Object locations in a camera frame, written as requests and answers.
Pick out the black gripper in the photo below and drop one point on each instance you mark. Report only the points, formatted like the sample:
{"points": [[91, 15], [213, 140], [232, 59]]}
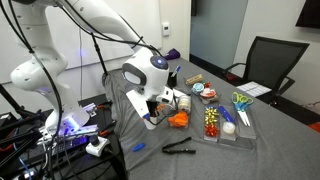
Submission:
{"points": [[153, 108]]}

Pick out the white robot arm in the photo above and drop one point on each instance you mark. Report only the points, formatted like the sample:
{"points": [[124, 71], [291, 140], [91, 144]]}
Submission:
{"points": [[43, 73]]}

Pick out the white paper cup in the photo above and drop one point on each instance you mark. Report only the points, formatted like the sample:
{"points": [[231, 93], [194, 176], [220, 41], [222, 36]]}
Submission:
{"points": [[150, 124]]}

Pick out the orange rubber glove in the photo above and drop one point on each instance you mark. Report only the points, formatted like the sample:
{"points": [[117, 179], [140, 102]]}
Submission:
{"points": [[178, 119]]}

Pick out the black pen cup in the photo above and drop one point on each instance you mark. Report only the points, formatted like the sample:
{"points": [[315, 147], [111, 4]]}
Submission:
{"points": [[172, 81]]}

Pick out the white gripper side module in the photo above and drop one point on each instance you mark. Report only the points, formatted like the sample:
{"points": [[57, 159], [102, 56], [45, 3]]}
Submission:
{"points": [[165, 96]]}

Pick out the clear plastic box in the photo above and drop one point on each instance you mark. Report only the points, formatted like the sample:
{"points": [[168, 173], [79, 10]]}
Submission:
{"points": [[186, 126]]}

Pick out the blue marker pen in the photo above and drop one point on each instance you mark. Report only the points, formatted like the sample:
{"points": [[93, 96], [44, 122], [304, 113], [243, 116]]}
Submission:
{"points": [[138, 147]]}

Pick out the teal round tin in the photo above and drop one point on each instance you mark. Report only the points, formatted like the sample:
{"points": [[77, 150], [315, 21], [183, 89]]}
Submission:
{"points": [[197, 88]]}

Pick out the cork twine spool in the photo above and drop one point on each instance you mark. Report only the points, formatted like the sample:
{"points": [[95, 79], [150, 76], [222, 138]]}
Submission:
{"points": [[194, 79]]}

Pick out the orange black bar clamp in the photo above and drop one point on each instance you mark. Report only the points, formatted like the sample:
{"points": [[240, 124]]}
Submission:
{"points": [[103, 106], [106, 130]]}

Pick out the red white round container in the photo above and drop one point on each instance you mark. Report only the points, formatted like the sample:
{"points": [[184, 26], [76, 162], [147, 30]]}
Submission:
{"points": [[208, 93]]}

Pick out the purple folded umbrella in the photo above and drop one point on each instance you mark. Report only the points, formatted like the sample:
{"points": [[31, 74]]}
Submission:
{"points": [[173, 54]]}

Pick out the gold gift bow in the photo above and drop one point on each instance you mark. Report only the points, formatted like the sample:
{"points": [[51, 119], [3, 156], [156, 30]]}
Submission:
{"points": [[211, 115]]}

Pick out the small red gift bow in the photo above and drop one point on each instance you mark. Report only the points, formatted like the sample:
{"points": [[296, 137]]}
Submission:
{"points": [[207, 85]]}

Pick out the clear shallow tray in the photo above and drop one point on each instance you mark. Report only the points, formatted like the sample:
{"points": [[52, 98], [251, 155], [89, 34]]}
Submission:
{"points": [[213, 101]]}

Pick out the white controller with black knob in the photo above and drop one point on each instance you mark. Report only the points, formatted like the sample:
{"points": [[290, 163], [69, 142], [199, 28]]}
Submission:
{"points": [[97, 146]]}

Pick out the blue tube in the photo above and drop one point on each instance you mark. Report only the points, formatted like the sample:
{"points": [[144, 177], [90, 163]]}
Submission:
{"points": [[226, 114]]}

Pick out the white round tape roll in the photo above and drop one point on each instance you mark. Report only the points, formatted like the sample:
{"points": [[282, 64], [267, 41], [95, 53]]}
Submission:
{"points": [[229, 128]]}

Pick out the gray table cloth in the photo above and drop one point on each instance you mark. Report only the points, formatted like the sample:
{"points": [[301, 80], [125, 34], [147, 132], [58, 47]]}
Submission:
{"points": [[216, 156]]}

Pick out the clear acrylic organizer tray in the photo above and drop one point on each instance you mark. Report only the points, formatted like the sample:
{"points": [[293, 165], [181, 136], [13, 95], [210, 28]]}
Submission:
{"points": [[246, 131]]}

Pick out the white paper sheet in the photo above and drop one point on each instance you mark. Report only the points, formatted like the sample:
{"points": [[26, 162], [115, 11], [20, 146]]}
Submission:
{"points": [[258, 89]]}

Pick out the black mesh office chair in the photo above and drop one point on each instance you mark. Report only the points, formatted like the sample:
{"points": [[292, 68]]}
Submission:
{"points": [[270, 63]]}

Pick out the orange bag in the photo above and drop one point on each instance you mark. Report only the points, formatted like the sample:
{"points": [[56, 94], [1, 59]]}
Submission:
{"points": [[315, 127]]}

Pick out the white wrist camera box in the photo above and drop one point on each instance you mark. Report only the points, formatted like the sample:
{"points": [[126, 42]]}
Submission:
{"points": [[137, 102]]}

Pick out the black camera tripod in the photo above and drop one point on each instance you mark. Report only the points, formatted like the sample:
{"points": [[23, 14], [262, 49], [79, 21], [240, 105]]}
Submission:
{"points": [[100, 55]]}

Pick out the white wall thermostat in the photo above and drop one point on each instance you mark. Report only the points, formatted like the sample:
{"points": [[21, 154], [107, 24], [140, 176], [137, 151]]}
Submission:
{"points": [[166, 29]]}

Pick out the black wall monitor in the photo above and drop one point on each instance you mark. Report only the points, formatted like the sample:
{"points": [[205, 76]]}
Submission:
{"points": [[308, 13]]}

